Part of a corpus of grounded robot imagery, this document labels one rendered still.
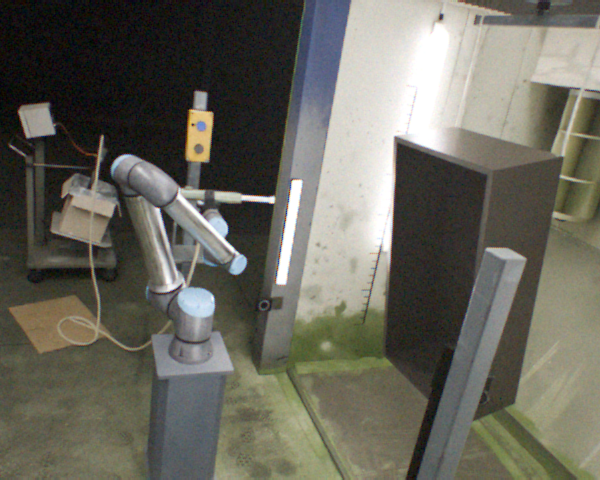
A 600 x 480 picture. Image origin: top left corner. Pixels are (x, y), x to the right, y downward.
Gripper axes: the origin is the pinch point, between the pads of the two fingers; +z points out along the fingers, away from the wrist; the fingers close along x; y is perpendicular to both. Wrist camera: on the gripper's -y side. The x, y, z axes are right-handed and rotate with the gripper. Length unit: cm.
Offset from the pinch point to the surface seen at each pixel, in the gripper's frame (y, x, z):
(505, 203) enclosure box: -37, 89, -104
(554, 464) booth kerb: 102, 175, -103
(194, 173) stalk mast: -6.0, -0.4, 29.3
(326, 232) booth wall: 18, 75, 9
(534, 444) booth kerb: 102, 175, -89
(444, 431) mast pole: -14, 12, -183
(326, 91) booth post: -60, 60, 9
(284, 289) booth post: 55, 54, 8
